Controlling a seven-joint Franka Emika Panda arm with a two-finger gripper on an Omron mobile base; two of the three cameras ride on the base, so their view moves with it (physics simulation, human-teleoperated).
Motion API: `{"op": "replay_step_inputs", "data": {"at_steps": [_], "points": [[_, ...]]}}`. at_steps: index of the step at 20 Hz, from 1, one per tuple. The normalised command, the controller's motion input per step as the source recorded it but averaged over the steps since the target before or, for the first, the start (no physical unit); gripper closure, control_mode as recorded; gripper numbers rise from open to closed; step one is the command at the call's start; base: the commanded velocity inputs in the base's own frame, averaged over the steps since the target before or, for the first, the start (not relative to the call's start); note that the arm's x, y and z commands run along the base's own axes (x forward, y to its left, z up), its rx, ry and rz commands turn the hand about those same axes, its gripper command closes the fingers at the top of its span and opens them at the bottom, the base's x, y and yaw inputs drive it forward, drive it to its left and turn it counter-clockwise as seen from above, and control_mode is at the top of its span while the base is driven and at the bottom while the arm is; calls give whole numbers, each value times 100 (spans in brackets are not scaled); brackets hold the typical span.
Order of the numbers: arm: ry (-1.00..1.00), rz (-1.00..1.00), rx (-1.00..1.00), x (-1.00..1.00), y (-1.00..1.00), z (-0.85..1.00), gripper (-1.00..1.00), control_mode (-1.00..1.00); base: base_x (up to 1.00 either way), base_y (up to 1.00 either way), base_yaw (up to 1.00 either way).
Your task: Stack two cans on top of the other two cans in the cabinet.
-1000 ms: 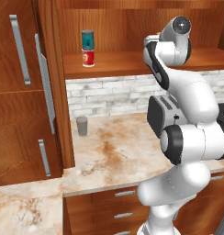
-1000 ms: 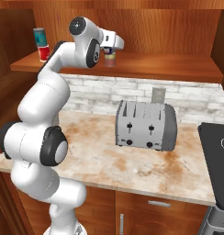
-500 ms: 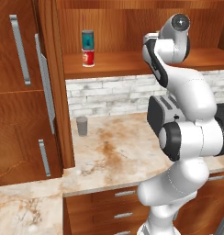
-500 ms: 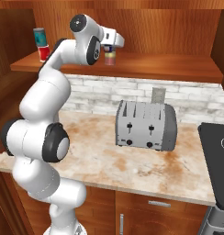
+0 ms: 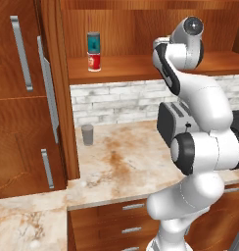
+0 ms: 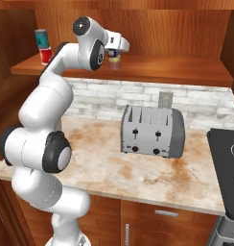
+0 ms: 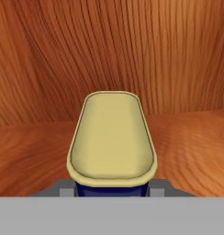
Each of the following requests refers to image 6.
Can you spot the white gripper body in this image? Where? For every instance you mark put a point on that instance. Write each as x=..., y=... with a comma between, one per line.
x=123, y=43

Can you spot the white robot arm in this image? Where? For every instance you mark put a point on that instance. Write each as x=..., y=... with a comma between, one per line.
x=45, y=105

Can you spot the pink can with yellow top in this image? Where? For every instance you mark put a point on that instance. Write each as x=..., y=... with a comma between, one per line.
x=115, y=63

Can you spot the wooden cabinet door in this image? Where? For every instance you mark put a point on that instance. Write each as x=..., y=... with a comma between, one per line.
x=10, y=64
x=232, y=54

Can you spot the red can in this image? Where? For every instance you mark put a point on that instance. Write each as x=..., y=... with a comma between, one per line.
x=45, y=55

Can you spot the teal can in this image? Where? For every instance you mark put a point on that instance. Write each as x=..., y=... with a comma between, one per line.
x=42, y=38

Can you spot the grey four-slot toaster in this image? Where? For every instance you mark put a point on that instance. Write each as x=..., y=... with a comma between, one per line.
x=152, y=133

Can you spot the black hob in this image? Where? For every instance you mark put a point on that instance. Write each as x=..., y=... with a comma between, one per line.
x=226, y=166

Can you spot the wooden drawer front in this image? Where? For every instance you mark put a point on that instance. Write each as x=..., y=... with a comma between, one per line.
x=167, y=213

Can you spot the wooden cupboard door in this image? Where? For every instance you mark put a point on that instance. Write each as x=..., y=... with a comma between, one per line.
x=163, y=235
x=104, y=219

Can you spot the grey oven front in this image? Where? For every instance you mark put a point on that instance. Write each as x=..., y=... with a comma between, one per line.
x=226, y=233

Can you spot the wooden wall cabinet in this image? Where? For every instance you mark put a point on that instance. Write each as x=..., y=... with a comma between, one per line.
x=173, y=38

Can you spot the grey wall outlet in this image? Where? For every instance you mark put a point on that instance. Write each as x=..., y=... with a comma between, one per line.
x=166, y=100

